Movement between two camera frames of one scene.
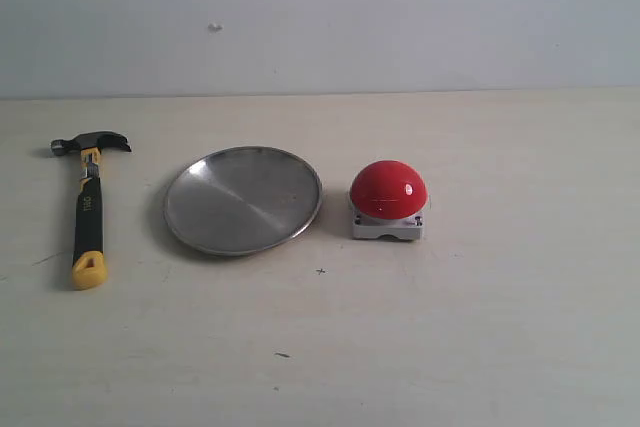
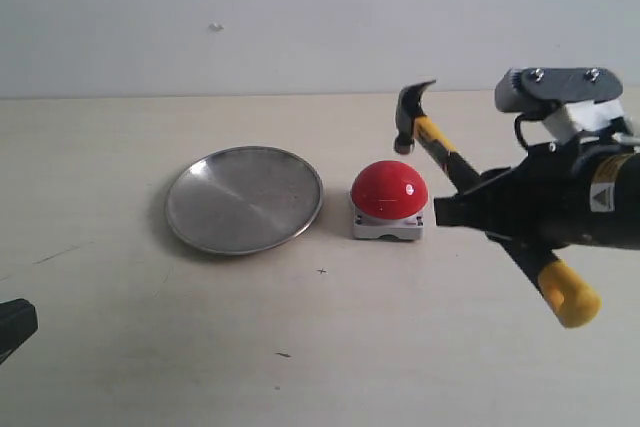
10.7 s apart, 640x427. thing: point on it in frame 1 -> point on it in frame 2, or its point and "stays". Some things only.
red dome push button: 388,198 stays
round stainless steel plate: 242,200 stays
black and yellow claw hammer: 89,264 -> 574,299
